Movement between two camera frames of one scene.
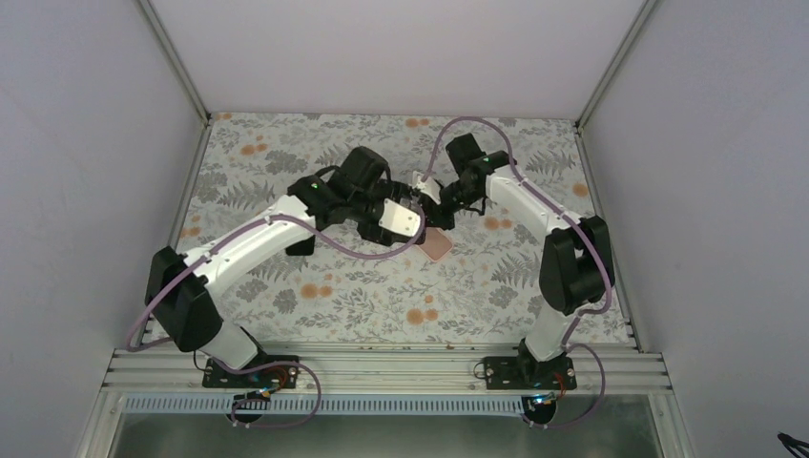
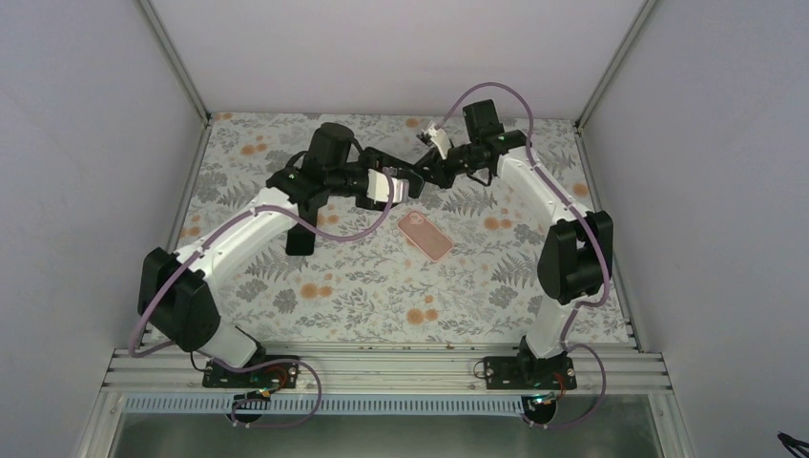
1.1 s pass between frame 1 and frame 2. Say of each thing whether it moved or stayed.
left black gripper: moved
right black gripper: moved
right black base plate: stayed
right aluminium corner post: stayed
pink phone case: stayed
